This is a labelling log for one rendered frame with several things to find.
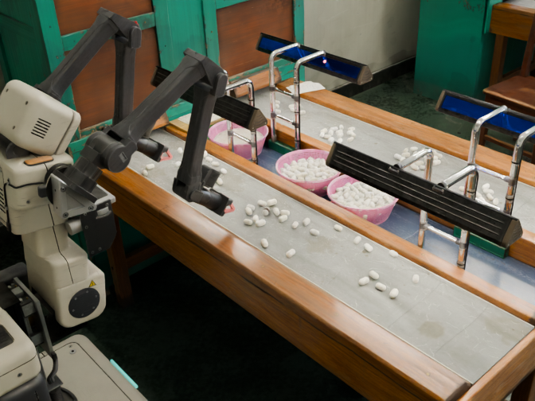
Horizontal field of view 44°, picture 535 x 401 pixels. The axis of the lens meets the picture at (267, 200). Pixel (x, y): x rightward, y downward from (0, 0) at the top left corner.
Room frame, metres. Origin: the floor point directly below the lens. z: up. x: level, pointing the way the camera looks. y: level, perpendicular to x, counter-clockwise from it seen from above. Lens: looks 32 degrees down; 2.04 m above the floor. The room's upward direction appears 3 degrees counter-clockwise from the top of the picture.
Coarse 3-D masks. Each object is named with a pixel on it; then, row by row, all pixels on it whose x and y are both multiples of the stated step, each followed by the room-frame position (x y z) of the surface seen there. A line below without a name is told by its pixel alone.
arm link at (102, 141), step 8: (96, 136) 1.59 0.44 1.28; (104, 136) 1.59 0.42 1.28; (96, 144) 1.56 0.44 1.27; (104, 144) 1.56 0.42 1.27; (80, 152) 1.55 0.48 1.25; (88, 152) 1.54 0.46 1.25; (96, 152) 1.53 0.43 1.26; (88, 160) 1.53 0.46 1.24; (96, 160) 1.52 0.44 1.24; (104, 168) 1.54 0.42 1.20
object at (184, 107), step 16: (288, 64) 3.25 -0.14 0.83; (304, 80) 3.32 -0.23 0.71; (240, 96) 3.09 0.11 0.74; (176, 112) 2.79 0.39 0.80; (160, 128) 2.76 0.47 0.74; (80, 144) 2.48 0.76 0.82; (128, 224) 2.61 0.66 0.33; (80, 240) 2.55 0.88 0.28; (128, 240) 2.60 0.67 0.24; (144, 240) 2.65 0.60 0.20; (96, 256) 2.49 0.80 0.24; (160, 256) 2.70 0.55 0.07; (128, 272) 2.58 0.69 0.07
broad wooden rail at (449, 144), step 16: (288, 80) 3.21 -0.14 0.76; (304, 96) 3.02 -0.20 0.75; (320, 96) 2.98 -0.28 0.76; (336, 96) 2.97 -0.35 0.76; (352, 112) 2.78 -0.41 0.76; (368, 112) 2.77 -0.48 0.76; (384, 112) 2.77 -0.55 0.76; (384, 128) 2.64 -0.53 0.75; (400, 128) 2.59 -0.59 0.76; (416, 128) 2.59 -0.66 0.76; (432, 128) 2.58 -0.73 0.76; (432, 144) 2.44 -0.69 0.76; (448, 144) 2.43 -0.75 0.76; (464, 144) 2.42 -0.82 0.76; (464, 160) 2.33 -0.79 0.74; (480, 160) 2.28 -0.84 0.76; (496, 160) 2.27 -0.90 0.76; (528, 176) 2.14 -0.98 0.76
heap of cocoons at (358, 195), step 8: (352, 184) 2.18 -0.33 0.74; (360, 184) 2.18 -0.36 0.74; (336, 192) 2.16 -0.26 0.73; (344, 192) 2.13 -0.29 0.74; (352, 192) 2.12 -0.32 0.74; (360, 192) 2.13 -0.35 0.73; (368, 192) 2.11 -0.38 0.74; (376, 192) 2.11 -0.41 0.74; (336, 200) 2.06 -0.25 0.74; (344, 200) 2.08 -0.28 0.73; (352, 200) 2.08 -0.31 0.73; (360, 200) 2.06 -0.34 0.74; (368, 200) 2.06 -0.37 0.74; (376, 200) 2.06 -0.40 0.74; (384, 200) 2.07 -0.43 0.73; (392, 200) 2.04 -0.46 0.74; (368, 208) 2.00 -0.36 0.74
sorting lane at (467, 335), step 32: (224, 192) 2.17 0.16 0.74; (256, 192) 2.16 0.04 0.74; (224, 224) 1.95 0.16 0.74; (288, 224) 1.93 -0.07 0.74; (320, 224) 1.92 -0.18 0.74; (320, 256) 1.73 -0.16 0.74; (352, 256) 1.73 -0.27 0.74; (384, 256) 1.72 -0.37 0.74; (320, 288) 1.57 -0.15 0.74; (352, 288) 1.57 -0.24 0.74; (416, 288) 1.55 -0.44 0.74; (448, 288) 1.55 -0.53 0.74; (384, 320) 1.42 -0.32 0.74; (416, 320) 1.41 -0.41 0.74; (448, 320) 1.41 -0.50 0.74; (480, 320) 1.40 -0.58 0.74; (512, 320) 1.39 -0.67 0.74; (448, 352) 1.28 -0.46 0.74; (480, 352) 1.28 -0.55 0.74
